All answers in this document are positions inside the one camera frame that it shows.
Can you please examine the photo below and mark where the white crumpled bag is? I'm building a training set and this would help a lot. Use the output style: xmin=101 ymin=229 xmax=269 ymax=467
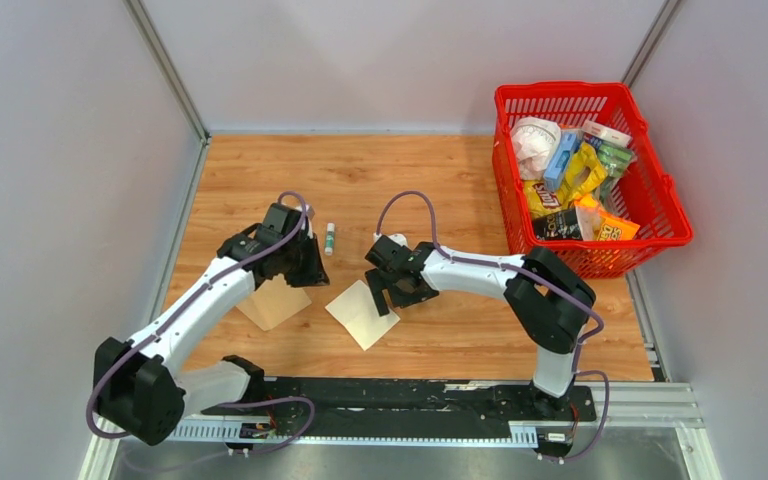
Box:
xmin=511 ymin=116 xmax=562 ymax=181

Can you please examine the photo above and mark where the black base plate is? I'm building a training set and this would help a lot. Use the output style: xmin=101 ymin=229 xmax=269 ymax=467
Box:
xmin=200 ymin=374 xmax=597 ymax=440

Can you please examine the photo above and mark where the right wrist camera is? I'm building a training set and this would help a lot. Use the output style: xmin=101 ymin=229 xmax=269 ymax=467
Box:
xmin=373 ymin=233 xmax=407 ymax=247

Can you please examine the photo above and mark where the orange snack bag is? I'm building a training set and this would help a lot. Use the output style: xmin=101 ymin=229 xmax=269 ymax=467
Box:
xmin=573 ymin=194 xmax=640 ymax=241

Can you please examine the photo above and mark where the aluminium frame rail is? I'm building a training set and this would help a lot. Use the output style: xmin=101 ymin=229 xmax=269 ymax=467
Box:
xmin=79 ymin=380 xmax=723 ymax=480

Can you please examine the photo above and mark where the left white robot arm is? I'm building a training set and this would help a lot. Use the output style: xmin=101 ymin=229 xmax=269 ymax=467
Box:
xmin=85 ymin=201 xmax=330 ymax=446

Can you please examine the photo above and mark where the black snack packet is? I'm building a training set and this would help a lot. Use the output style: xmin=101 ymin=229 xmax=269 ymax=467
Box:
xmin=532 ymin=208 xmax=583 ymax=241

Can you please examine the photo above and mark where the yellow snack bag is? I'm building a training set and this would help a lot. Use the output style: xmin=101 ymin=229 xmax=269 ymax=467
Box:
xmin=555 ymin=142 xmax=608 ymax=208

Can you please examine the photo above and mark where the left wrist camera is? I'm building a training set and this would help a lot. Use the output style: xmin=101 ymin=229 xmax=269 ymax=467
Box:
xmin=295 ymin=204 xmax=314 ymax=232

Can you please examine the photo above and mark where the white letter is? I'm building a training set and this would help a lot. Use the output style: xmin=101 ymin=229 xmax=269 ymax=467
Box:
xmin=325 ymin=280 xmax=400 ymax=351

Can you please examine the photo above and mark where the green packet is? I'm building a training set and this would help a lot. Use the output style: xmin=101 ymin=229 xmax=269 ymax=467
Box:
xmin=596 ymin=142 xmax=637 ymax=201

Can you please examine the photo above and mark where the white red small box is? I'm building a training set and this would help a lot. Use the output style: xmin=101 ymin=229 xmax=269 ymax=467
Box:
xmin=580 ymin=120 xmax=632 ymax=149

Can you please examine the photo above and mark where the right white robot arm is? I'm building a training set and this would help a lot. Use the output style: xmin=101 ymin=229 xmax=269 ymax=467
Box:
xmin=365 ymin=236 xmax=596 ymax=419

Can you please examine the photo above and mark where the blue box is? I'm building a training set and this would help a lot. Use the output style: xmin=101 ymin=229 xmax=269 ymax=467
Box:
xmin=542 ymin=129 xmax=581 ymax=192

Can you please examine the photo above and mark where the green white glue stick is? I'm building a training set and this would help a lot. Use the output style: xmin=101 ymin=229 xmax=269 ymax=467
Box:
xmin=324 ymin=222 xmax=336 ymax=256

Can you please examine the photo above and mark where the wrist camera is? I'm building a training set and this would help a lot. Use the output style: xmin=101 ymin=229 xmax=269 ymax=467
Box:
xmin=295 ymin=204 xmax=314 ymax=232
xmin=373 ymin=233 xmax=407 ymax=247

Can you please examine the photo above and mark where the red plastic basket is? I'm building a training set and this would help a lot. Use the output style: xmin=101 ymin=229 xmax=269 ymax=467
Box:
xmin=492 ymin=81 xmax=694 ymax=279

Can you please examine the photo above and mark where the brown paper envelope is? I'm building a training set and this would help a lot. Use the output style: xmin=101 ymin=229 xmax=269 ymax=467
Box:
xmin=236 ymin=275 xmax=312 ymax=331

